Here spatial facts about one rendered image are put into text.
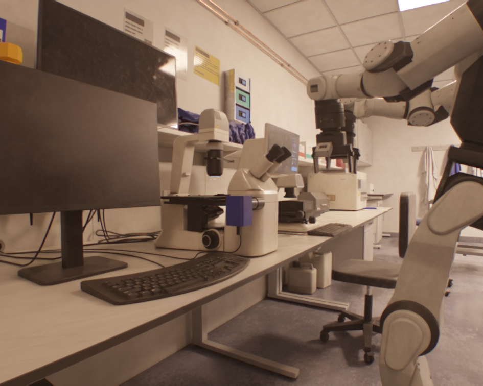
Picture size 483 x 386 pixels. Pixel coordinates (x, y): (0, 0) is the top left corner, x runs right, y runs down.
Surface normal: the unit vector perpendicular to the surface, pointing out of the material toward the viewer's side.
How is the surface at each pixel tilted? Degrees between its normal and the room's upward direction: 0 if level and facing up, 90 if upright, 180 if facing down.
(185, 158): 100
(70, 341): 0
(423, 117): 151
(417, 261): 115
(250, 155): 90
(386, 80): 139
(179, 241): 80
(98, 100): 86
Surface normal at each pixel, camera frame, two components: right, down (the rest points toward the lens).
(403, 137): -0.54, 0.01
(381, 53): -0.79, -0.50
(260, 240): 0.57, 0.01
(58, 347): 0.00, -1.00
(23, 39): 0.84, 0.00
